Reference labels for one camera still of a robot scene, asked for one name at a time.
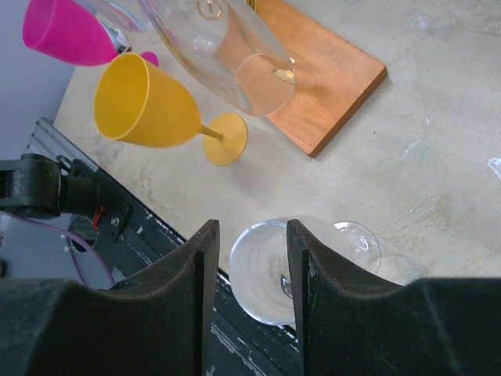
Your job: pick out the clear glass left of rack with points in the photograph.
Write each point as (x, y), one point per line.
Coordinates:
(127, 15)

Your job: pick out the black base frame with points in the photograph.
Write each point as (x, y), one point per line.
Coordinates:
(129, 238)

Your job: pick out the clear wine glass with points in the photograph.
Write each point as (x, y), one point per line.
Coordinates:
(259, 269)
(228, 49)

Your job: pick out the yellow plastic goblet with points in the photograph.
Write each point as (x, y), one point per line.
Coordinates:
(138, 103)

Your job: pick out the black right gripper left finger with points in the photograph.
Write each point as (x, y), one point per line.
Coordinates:
(155, 322)

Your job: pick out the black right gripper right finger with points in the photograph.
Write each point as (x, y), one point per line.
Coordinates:
(352, 322)

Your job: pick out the pink plastic goblet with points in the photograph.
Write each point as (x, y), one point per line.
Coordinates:
(69, 32)

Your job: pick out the clear wine glass front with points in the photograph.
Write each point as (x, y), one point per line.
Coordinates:
(259, 269)

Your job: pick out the gold wine glass rack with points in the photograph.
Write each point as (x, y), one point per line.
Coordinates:
(333, 77)

